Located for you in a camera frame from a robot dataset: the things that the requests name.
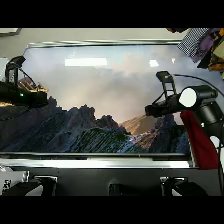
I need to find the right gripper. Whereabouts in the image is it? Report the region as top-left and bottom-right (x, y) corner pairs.
(144, 94), (184, 118)

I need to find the red T-shirt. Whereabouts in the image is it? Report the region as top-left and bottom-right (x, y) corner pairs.
(179, 109), (220, 171)

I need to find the checked shirt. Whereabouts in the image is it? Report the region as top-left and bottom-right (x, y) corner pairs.
(176, 27), (210, 63)

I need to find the purple garment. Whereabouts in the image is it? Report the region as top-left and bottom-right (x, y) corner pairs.
(191, 28), (222, 64)

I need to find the wooden rack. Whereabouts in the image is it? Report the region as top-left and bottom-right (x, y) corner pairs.
(0, 77), (50, 108)

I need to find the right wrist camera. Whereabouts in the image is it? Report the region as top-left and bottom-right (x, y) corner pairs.
(155, 70), (178, 98)

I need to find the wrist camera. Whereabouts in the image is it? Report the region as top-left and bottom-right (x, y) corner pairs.
(4, 55), (27, 85)
(155, 70), (178, 98)

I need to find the black cable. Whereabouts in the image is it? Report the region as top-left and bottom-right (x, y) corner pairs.
(172, 73), (224, 98)

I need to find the silver frame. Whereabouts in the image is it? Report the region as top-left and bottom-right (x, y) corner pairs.
(0, 151), (224, 197)

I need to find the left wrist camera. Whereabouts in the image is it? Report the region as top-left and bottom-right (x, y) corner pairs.
(4, 55), (27, 85)

